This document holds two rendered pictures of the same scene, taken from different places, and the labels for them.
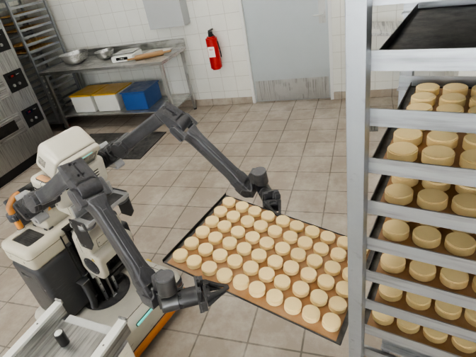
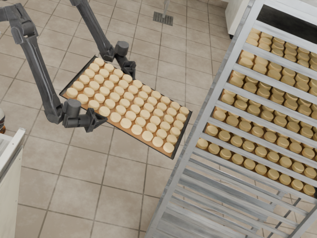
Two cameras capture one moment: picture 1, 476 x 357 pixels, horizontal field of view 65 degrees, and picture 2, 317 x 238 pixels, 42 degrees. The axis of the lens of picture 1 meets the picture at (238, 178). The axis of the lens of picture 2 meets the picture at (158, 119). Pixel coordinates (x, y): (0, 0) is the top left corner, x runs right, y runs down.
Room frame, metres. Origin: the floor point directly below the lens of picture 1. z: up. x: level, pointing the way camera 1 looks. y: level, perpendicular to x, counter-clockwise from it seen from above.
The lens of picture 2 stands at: (-0.51, 0.65, 2.24)
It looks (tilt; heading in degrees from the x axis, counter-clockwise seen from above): 39 degrees down; 328
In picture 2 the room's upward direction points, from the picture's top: 21 degrees clockwise
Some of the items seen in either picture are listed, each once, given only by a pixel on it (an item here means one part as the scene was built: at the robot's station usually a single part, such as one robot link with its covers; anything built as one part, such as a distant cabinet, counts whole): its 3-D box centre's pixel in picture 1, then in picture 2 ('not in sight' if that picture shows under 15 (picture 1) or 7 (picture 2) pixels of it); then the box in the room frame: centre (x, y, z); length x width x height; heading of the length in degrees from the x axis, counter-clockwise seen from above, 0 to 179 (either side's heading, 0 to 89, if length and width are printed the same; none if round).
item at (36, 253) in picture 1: (76, 248); not in sight; (1.67, 0.96, 0.59); 0.55 x 0.34 x 0.83; 144
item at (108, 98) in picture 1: (115, 97); not in sight; (5.30, 1.51, 0.36); 0.46 x 0.38 x 0.26; 158
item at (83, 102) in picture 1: (92, 98); not in sight; (5.45, 1.88, 0.36); 0.46 x 0.38 x 0.26; 156
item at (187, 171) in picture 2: not in sight; (223, 188); (0.69, -0.70, 0.51); 0.64 x 0.03 x 0.03; 54
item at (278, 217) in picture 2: not in sight; (238, 198); (0.38, -0.47, 0.87); 0.64 x 0.03 x 0.03; 54
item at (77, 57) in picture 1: (75, 58); not in sight; (5.43, 1.88, 0.95); 0.39 x 0.39 x 0.14
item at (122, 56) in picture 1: (127, 54); not in sight; (5.11, 1.12, 0.92); 0.32 x 0.30 x 0.09; 165
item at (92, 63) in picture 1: (120, 87); not in sight; (5.24, 1.37, 0.49); 1.90 x 0.72 x 0.98; 68
